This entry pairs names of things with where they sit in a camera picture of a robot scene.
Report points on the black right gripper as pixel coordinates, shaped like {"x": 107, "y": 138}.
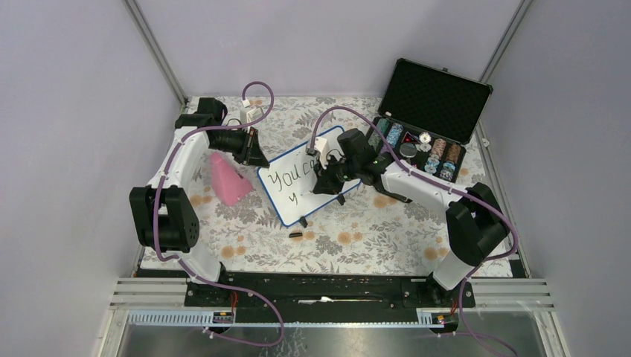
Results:
{"x": 325, "y": 183}

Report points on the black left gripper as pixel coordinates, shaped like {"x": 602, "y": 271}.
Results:
{"x": 255, "y": 156}

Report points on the blue framed whiteboard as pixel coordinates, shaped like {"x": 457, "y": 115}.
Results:
{"x": 289, "y": 174}

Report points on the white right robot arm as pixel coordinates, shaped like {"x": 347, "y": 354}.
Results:
{"x": 475, "y": 225}

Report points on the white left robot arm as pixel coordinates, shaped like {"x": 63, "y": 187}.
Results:
{"x": 164, "y": 217}

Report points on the pink triangular box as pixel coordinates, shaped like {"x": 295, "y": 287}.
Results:
{"x": 229, "y": 185}

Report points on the floral patterned table mat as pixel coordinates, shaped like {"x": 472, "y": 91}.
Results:
{"x": 370, "y": 234}

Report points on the blue white poker chip stack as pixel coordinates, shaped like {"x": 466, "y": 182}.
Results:
{"x": 393, "y": 134}

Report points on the triangular black red dealer button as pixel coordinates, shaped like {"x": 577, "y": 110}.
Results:
{"x": 410, "y": 138}

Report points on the black poker chip case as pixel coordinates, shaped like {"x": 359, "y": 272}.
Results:
{"x": 440, "y": 108}

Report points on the left base wiring connector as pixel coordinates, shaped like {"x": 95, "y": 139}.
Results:
{"x": 225, "y": 317}

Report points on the base wiring connector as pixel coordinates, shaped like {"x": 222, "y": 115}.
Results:
{"x": 225, "y": 317}
{"x": 447, "y": 321}

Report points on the right base wiring connector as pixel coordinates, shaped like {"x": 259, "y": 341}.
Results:
{"x": 447, "y": 321}

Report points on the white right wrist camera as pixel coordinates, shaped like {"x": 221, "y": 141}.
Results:
{"x": 319, "y": 149}

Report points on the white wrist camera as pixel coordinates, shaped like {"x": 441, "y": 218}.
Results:
{"x": 319, "y": 149}
{"x": 249, "y": 112}

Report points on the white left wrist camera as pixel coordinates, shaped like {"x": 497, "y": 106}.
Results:
{"x": 249, "y": 112}

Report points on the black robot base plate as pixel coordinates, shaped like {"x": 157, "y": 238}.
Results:
{"x": 324, "y": 298}

